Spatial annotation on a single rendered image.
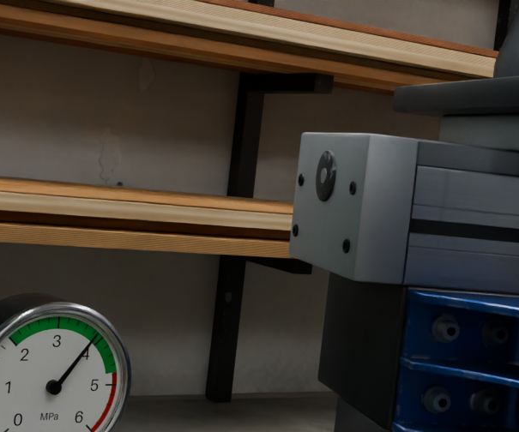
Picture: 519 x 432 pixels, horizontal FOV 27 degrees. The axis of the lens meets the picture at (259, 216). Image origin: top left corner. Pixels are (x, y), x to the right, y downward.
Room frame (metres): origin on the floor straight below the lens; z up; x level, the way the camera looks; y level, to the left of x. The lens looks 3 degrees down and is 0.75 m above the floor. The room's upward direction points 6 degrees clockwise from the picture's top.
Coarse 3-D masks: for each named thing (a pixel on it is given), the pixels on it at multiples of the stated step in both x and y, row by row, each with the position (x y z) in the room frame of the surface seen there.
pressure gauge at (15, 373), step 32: (0, 320) 0.38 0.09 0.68; (32, 320) 0.38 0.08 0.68; (64, 320) 0.39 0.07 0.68; (96, 320) 0.39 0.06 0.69; (0, 352) 0.38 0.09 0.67; (32, 352) 0.38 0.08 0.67; (64, 352) 0.39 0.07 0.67; (96, 352) 0.40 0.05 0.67; (0, 384) 0.38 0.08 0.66; (32, 384) 0.38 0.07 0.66; (64, 384) 0.39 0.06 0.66; (96, 384) 0.40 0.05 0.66; (128, 384) 0.40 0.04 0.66; (0, 416) 0.38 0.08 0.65; (32, 416) 0.39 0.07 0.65; (64, 416) 0.39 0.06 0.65; (96, 416) 0.40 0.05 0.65
